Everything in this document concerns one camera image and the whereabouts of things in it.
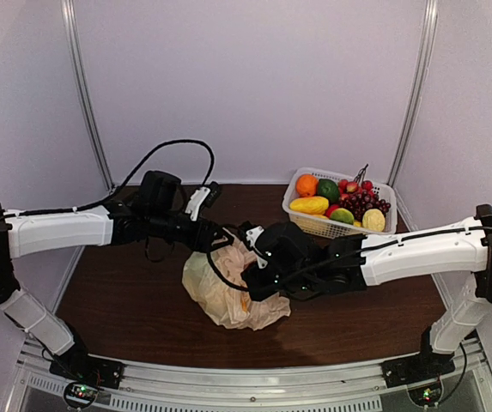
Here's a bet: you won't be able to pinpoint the green yellow mango in basket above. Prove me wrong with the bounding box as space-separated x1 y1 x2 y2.
330 208 355 225

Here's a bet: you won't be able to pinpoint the red grape bunch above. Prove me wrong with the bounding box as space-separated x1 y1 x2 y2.
337 164 392 222

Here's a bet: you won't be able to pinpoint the left aluminium corner post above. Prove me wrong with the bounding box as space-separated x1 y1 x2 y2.
60 0 115 191

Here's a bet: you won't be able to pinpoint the yellow lemon in basket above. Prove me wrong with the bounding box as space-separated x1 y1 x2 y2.
361 209 386 232

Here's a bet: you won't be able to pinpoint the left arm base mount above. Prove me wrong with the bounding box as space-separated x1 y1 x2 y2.
45 349 125 410

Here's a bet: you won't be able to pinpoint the black cable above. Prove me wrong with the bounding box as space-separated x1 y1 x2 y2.
205 222 255 293
69 138 216 215

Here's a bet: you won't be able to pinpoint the orange in basket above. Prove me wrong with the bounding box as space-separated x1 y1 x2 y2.
295 174 319 197

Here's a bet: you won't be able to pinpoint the right black cable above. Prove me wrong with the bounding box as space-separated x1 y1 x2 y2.
205 222 255 293

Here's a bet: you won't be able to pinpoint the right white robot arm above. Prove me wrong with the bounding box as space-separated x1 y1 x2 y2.
241 204 492 379

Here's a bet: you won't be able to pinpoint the left black cable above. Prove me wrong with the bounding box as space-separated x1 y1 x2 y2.
69 138 216 215

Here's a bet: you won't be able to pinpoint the beige plastic bag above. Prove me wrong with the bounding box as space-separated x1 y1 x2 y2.
182 240 291 330

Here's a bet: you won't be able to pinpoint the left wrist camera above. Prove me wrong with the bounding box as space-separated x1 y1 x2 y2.
185 181 222 221

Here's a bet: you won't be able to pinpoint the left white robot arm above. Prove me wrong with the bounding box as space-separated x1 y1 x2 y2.
0 171 234 381

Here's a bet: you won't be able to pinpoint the red apple in basket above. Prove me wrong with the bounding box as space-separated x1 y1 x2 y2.
325 204 340 219

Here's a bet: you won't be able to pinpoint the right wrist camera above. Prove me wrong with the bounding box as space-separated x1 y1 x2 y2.
239 221 270 270

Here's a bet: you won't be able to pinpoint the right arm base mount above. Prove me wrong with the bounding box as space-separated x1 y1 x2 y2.
381 354 455 409

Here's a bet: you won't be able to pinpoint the aluminium corner post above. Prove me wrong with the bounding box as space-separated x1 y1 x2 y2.
60 0 115 191
387 0 439 187

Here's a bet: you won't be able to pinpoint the green lime in basket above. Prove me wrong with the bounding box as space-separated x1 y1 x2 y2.
316 179 341 204

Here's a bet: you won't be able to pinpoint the red cherries in basket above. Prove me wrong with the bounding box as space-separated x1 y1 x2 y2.
337 179 374 194

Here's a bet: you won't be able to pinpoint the right aluminium corner post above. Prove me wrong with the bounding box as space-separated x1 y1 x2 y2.
387 0 439 187

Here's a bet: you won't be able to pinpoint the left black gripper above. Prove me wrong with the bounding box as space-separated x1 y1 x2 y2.
148 208 234 253

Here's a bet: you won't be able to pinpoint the aluminium front rail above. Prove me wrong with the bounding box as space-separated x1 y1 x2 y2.
1 338 492 411

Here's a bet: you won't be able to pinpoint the white plastic basket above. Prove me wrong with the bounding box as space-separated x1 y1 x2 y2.
282 167 398 239

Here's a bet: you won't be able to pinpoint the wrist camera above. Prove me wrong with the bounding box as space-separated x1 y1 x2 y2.
239 221 270 270
185 181 222 221

